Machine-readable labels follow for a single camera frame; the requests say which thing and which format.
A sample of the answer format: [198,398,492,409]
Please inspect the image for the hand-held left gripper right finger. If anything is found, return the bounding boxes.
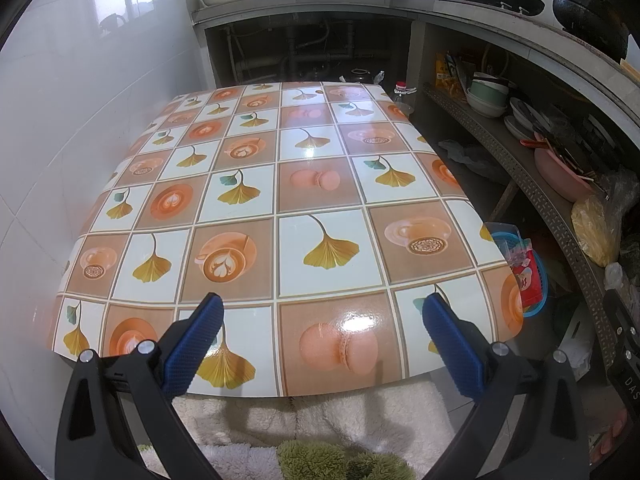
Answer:
[422,292,591,480]

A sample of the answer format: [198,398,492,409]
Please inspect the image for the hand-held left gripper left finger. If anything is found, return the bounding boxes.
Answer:
[55,293,223,480]

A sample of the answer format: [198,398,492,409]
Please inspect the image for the blue plastic mesh basket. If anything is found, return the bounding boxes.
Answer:
[487,230,549,318]

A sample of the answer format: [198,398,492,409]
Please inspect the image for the person's right hand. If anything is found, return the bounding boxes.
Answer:
[590,404,633,467]

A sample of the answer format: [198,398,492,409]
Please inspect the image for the yellow food bag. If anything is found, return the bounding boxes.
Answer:
[571,195,623,267]

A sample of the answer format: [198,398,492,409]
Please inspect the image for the green fluffy cloth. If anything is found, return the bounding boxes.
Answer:
[277,440,416,480]

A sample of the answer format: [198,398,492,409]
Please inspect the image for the clear plastic bag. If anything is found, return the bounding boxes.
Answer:
[595,167,640,211]

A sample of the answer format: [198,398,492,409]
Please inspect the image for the patterned glossy tablecloth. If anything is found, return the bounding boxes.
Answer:
[50,81,525,398]

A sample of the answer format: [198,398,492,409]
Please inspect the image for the crumpled grey rag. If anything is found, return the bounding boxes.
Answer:
[437,139,506,181]

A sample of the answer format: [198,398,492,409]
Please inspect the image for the pink plastic basin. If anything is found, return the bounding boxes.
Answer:
[532,132,596,203]

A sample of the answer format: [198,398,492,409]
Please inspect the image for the white plates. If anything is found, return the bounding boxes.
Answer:
[504,97,546,141]

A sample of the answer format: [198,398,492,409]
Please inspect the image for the cooking oil bottle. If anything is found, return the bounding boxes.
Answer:
[392,81,416,116]

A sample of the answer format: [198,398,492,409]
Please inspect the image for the green bowl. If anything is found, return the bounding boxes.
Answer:
[470,80,510,105]

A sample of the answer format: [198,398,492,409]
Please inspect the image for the orange snack packet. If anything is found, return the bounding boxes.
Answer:
[434,51,463,96]

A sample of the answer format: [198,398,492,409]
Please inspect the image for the drain pipes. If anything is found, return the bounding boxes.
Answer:
[225,20,361,81]

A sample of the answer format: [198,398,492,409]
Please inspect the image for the black cooking pot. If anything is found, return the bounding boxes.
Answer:
[549,0,630,61]

